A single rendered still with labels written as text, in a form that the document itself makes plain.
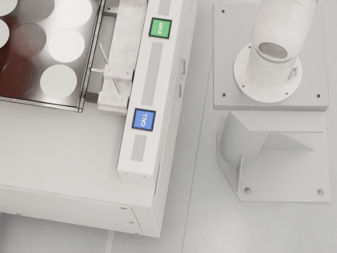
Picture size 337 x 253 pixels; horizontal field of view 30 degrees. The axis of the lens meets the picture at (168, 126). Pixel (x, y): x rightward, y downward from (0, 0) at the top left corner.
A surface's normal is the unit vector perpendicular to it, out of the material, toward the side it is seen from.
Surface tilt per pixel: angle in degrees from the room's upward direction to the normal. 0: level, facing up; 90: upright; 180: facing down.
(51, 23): 0
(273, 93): 3
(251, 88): 3
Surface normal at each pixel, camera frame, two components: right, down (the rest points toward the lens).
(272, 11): -0.43, -0.39
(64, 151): -0.02, -0.28
